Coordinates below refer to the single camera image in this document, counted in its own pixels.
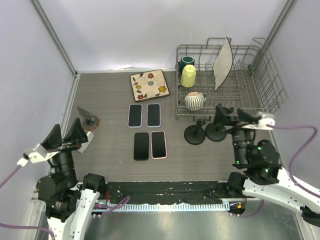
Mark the dark green mug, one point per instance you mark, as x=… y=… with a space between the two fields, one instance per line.
x=185 y=60

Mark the metal dish rack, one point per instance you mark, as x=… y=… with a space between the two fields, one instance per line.
x=253 y=82

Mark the pink case phone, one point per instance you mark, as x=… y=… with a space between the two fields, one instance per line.
x=158 y=145

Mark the floral square plate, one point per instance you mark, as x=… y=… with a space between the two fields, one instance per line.
x=149 y=85

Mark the white phone stand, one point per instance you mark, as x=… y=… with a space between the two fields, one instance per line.
x=134 y=119
x=84 y=146

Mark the black phone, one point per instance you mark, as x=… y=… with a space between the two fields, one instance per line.
x=141 y=146

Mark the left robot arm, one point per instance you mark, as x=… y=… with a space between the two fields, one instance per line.
x=68 y=209

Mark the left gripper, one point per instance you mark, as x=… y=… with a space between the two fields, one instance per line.
x=53 y=141

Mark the striped round mug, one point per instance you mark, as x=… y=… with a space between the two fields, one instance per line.
x=195 y=101

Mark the black phone stand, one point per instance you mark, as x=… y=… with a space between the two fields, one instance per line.
x=217 y=136
x=195 y=134

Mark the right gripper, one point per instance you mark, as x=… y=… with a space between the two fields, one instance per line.
x=222 y=118

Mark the white curved plate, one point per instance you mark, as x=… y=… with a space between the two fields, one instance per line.
x=223 y=64

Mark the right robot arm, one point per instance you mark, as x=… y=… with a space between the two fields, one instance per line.
x=264 y=176

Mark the lavender case phone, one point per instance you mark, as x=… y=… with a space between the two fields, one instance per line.
x=153 y=115

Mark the yellow faceted cup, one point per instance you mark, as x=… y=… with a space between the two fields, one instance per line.
x=188 y=76

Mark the black mounting base plate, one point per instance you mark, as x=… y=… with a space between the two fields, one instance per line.
x=169 y=192

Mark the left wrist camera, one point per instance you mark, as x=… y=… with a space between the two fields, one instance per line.
x=36 y=155

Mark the wooden base phone stand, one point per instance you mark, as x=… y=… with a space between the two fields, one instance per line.
x=90 y=122

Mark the white cable duct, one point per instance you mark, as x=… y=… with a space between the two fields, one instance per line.
x=182 y=207

